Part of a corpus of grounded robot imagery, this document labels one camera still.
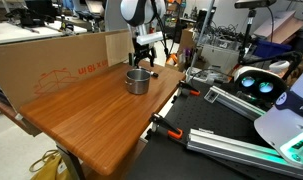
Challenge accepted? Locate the black orange bar clamp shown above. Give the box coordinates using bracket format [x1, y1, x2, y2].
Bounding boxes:
[176, 80, 201, 98]
[149, 112, 184, 140]

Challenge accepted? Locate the black table leg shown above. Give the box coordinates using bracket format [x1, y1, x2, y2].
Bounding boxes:
[55, 143, 87, 180]

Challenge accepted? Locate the silver metal pole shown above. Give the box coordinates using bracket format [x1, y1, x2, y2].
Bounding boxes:
[185, 0, 216, 83]

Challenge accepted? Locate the black and white marker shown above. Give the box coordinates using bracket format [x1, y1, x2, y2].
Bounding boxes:
[139, 66, 160, 79]

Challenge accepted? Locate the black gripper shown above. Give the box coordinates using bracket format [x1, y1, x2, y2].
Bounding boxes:
[128, 35, 156, 69]

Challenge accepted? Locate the flat brown cardboard sheet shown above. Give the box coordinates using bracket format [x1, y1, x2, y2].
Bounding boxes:
[0, 29, 135, 113]

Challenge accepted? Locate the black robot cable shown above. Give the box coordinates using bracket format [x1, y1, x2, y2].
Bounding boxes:
[150, 0, 171, 58]

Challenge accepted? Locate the black perforated breadboard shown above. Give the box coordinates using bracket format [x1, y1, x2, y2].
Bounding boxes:
[124, 78, 303, 180]

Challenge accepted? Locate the small steel pot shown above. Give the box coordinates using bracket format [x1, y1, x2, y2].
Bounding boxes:
[124, 68, 152, 96]

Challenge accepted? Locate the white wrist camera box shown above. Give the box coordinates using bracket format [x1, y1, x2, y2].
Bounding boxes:
[136, 32, 164, 46]

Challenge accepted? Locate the blue plastic bin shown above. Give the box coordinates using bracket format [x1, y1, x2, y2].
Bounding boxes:
[252, 38, 289, 60]

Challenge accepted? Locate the white VR headset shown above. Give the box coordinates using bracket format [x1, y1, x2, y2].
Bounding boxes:
[232, 65, 289, 105]

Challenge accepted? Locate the yellow bag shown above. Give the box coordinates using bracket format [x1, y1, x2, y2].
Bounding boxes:
[28, 149, 75, 180]

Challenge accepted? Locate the white background table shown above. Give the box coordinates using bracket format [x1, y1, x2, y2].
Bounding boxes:
[0, 21, 89, 46]

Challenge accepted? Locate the long aluminium extrusion rail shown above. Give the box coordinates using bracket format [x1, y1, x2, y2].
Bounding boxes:
[204, 85, 269, 122]

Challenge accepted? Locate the black camera on stand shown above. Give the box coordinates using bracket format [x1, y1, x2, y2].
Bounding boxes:
[234, 0, 303, 82]

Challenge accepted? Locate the black equipment on table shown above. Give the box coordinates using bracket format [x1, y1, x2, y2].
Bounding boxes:
[5, 7, 42, 28]

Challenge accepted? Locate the short aluminium extrusion rail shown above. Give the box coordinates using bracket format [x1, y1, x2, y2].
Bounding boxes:
[186, 128, 303, 180]

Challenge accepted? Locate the grey box with cables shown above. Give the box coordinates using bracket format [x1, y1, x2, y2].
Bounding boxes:
[200, 31, 242, 73]

